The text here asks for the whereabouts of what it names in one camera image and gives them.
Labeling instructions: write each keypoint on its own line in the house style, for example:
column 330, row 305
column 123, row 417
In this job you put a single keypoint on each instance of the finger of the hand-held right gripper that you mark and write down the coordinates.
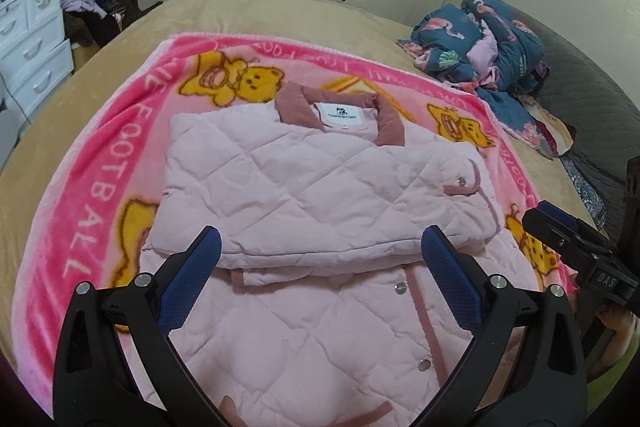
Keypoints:
column 545, row 232
column 557, row 213

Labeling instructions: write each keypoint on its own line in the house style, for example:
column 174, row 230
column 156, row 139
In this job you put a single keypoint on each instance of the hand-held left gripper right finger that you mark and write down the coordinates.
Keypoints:
column 450, row 272

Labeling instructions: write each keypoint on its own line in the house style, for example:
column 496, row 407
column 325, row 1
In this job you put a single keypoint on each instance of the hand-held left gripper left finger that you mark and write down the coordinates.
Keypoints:
column 192, row 267

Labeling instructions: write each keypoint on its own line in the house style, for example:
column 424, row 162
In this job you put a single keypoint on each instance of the pink quilted jacket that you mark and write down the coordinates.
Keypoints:
column 310, row 187

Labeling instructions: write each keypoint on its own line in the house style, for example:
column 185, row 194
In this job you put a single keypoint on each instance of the person's right hand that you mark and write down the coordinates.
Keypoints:
column 617, row 324

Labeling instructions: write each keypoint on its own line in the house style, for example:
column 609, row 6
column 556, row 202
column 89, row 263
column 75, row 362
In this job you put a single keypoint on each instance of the blue patterned cloth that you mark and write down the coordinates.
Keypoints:
column 582, row 192

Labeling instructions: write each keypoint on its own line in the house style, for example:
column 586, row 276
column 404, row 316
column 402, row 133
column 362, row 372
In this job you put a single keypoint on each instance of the grey quilted headboard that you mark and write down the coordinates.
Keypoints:
column 590, row 107

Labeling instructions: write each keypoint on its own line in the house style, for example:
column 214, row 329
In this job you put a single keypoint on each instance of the pink printed blanket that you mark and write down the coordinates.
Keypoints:
column 100, row 187

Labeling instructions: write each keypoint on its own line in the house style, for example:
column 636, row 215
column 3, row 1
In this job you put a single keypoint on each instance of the blue flamingo print quilt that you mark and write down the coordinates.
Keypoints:
column 510, row 37

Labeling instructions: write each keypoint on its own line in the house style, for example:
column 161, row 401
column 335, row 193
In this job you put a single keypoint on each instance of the white drawer chest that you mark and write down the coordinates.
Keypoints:
column 30, row 47

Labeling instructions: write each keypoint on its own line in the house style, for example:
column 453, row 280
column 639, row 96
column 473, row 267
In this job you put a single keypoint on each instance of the dark brown bag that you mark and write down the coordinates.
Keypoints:
column 117, row 2

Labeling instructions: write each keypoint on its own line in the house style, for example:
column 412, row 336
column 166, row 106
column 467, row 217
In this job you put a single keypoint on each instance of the purple cloth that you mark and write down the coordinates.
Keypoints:
column 82, row 2

